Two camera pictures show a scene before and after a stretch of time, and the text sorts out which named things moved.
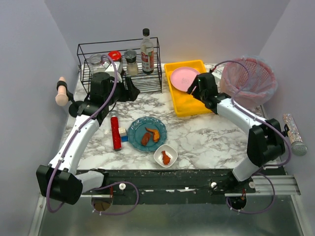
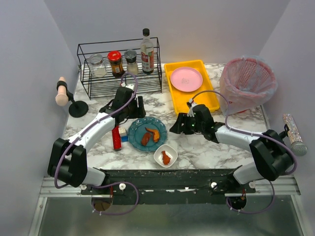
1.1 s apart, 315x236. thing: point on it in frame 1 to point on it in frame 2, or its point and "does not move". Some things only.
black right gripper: (199, 86) to (183, 123)
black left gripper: (126, 88) to (139, 108)
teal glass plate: (137, 128) does not move
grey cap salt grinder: (130, 55) does not move
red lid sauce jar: (115, 57) does not move
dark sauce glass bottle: (147, 53) does not move
